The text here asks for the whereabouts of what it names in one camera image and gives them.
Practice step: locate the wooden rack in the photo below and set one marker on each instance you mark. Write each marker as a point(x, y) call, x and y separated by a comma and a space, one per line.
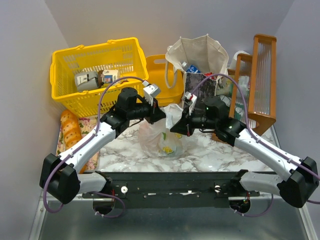
point(254, 99)

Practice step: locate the yellow plastic tray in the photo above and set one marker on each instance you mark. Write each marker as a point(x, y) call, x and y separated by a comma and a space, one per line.
point(155, 65)

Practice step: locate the floral placemat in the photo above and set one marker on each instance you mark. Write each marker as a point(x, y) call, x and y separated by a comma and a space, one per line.
point(86, 124)

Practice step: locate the green snack bag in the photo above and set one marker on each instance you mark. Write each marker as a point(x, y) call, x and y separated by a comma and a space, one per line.
point(225, 90)

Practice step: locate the baguette bread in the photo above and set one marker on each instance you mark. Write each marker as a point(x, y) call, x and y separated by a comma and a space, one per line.
point(70, 129)

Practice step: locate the red snack bag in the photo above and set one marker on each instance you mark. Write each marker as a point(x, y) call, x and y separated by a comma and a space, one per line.
point(208, 74)

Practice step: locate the beige canvas tote bag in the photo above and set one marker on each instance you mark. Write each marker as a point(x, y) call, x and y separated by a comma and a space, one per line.
point(207, 55)

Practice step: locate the white plastic grocery bag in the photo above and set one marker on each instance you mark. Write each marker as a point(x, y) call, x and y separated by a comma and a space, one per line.
point(156, 140)

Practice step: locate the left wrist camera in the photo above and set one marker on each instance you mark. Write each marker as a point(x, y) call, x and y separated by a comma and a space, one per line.
point(150, 91)

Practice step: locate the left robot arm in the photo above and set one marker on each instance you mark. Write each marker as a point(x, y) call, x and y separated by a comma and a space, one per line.
point(60, 175)

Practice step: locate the grey box package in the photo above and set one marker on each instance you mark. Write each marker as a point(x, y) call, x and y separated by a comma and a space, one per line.
point(86, 81)

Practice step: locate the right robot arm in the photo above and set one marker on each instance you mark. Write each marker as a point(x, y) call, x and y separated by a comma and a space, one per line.
point(295, 179)

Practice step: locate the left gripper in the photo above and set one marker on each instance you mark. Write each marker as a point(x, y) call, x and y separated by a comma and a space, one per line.
point(153, 113)

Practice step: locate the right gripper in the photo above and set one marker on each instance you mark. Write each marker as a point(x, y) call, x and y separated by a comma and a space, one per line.
point(188, 122)

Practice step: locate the milk carton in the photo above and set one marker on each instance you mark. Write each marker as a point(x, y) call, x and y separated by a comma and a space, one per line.
point(107, 76)

